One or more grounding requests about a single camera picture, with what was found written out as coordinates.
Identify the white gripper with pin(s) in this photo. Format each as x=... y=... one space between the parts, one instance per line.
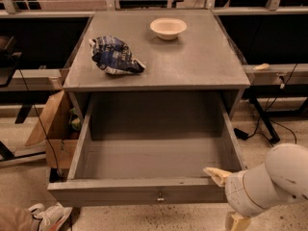
x=238 y=192

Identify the grey top drawer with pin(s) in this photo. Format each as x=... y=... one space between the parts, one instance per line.
x=150 y=148

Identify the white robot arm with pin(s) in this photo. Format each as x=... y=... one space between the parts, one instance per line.
x=281 y=179

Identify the grey drawer cabinet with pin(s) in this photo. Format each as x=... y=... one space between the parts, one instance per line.
x=199 y=59

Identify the open cardboard box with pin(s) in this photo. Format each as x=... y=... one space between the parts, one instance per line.
x=54 y=129

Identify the black power adapter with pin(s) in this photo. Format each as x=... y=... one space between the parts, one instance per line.
x=241 y=134

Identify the small beige foam piece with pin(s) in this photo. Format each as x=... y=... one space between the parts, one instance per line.
x=261 y=67

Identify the grey bench at right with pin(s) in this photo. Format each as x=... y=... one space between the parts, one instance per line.
x=278 y=74

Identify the grey bench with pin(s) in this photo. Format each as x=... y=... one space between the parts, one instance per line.
x=278 y=74
x=35 y=79

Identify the white sneaker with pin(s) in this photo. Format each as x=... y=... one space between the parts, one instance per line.
x=49 y=219

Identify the white paper bowl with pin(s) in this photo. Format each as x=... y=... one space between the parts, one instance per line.
x=168 y=28

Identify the crumpled blue chip bag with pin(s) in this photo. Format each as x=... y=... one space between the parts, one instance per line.
x=114 y=56

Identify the beige trouser leg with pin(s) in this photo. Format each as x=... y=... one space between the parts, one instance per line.
x=15 y=219

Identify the grey bench at left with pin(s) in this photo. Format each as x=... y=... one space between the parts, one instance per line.
x=35 y=79

